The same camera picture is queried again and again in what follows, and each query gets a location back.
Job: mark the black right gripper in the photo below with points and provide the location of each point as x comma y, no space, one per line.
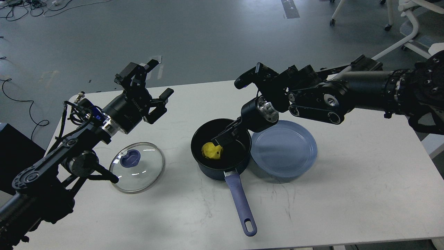
256,115

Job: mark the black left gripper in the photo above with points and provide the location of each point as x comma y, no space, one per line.
133,104

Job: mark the yellow potato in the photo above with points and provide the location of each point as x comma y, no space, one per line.
212,152

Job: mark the glass pot lid blue knob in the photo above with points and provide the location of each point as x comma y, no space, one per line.
137,166

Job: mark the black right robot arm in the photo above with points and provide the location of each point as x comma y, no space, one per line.
416,93

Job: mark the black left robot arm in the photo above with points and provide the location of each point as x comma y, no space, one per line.
46,190

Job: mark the dark blue saucepan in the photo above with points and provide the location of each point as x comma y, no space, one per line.
234,160

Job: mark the blue plate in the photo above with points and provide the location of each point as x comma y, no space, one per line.
285,150

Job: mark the white chair leg with caster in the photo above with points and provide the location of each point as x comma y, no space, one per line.
337,11

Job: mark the black box at left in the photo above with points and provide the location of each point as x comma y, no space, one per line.
17,152

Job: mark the white office chair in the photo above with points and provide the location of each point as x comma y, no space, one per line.
423,31

